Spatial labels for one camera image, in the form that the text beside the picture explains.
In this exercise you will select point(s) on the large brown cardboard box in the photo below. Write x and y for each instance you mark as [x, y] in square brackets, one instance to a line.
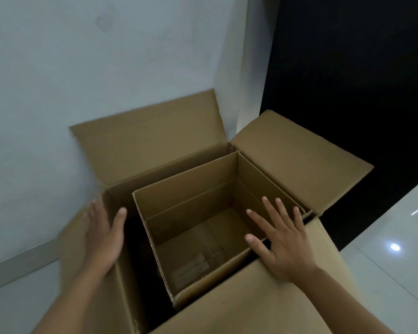
[285, 159]

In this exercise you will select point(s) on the person's right forearm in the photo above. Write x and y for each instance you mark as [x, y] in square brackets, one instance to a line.
[338, 302]

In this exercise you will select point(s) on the small brown cardboard box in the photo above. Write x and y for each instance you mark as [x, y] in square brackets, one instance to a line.
[195, 191]

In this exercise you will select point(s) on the person's right little finger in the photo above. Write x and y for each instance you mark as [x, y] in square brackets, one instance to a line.
[300, 219]

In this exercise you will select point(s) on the person's left hand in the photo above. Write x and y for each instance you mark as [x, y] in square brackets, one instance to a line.
[102, 243]

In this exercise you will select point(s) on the person's left thumb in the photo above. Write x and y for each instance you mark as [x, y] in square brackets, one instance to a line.
[118, 224]

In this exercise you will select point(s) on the person's right middle finger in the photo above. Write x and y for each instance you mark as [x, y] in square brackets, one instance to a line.
[273, 212]

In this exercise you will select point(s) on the person's right hand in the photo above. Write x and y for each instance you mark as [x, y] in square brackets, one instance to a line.
[288, 250]

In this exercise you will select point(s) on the person's right thumb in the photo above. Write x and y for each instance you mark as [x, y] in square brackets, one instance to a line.
[258, 245]

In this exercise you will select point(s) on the person's left forearm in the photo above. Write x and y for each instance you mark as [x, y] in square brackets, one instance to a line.
[73, 302]

